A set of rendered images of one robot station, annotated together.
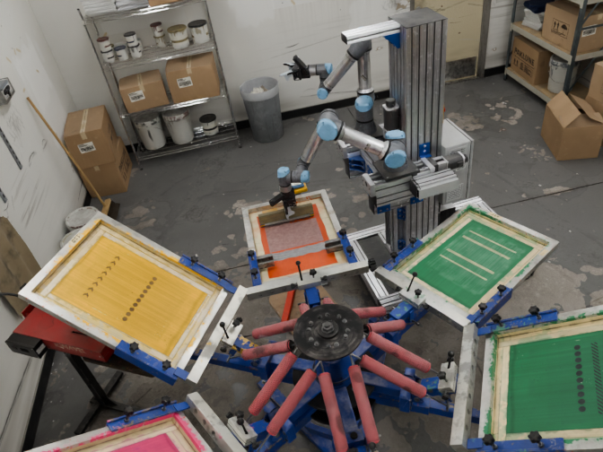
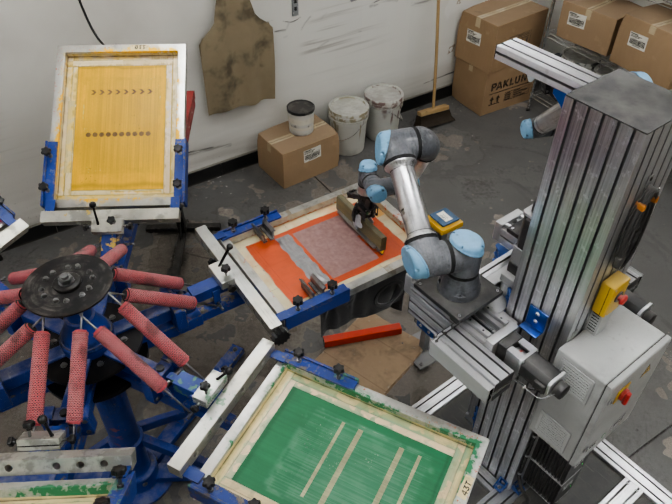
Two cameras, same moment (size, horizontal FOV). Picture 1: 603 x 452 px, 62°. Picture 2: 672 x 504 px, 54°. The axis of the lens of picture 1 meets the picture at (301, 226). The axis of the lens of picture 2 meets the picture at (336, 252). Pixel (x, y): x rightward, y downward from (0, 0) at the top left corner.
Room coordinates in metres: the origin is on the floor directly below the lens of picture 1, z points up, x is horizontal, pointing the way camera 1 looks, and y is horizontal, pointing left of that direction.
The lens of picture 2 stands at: (1.42, -1.83, 2.90)
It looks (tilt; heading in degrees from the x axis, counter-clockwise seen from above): 43 degrees down; 61
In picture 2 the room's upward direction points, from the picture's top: 1 degrees clockwise
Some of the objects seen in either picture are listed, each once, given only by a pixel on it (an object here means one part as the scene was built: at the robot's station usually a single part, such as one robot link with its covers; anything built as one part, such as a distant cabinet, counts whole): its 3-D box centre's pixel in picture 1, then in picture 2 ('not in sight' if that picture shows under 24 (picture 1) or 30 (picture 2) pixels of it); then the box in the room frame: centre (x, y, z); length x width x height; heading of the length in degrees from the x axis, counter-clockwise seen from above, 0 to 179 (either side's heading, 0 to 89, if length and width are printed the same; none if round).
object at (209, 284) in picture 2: (311, 294); (210, 287); (1.86, 0.01, 1.02); 0.17 x 0.06 x 0.05; 5
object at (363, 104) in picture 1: (363, 108); not in sight; (3.07, -0.55, 1.42); 0.13 x 0.12 x 0.14; 164
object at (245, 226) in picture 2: (255, 271); (250, 229); (2.15, 0.31, 0.97); 0.30 x 0.05 x 0.07; 5
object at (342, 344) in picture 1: (340, 411); (109, 393); (1.37, -0.04, 0.67); 0.39 x 0.39 x 1.35
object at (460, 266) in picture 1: (455, 260); (303, 432); (1.89, -0.78, 1.05); 1.08 x 0.61 x 0.23; 125
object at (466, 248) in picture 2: (395, 143); (463, 252); (2.56, -0.63, 1.42); 0.13 x 0.12 x 0.14; 166
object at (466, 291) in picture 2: (395, 159); (460, 277); (2.57, -0.63, 1.31); 0.15 x 0.15 x 0.10
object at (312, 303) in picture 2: (346, 249); (315, 305); (2.20, -0.24, 0.97); 0.30 x 0.05 x 0.07; 5
